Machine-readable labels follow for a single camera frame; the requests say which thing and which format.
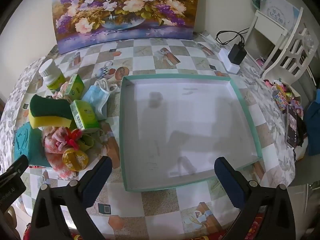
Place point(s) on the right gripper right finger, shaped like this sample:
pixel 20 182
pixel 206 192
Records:
pixel 265 212

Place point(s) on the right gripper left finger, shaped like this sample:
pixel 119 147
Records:
pixel 48 221

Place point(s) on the pink white fuzzy cloth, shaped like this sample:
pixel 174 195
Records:
pixel 53 140

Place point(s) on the yellow green sponge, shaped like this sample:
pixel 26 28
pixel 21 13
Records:
pixel 49 112

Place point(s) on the lime green cloth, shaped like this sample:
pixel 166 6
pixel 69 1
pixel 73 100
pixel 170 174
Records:
pixel 91 140

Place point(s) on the green tissue pack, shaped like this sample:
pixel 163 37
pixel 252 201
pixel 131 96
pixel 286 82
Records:
pixel 74 88
pixel 84 116

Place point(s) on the blue face mask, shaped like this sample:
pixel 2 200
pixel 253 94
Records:
pixel 97 96

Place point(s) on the teal plastic toy case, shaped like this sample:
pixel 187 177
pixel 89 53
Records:
pixel 28 142

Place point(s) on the patterned tablecloth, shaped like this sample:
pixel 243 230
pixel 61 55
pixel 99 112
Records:
pixel 176 213

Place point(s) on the smartphone black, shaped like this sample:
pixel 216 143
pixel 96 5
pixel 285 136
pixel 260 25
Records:
pixel 291 126

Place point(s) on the teal shallow tray box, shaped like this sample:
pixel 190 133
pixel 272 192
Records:
pixel 172 128

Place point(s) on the white pill bottle green label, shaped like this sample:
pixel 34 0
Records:
pixel 52 75

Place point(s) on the green tissue pack upright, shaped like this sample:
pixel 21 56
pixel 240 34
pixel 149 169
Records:
pixel 74 88

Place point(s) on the white power strip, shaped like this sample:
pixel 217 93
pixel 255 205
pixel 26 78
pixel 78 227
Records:
pixel 230 67

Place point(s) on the black power adapter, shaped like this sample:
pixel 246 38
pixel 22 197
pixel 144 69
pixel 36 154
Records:
pixel 237 53

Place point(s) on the flower painting canvas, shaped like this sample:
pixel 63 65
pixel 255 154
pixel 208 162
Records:
pixel 82 23

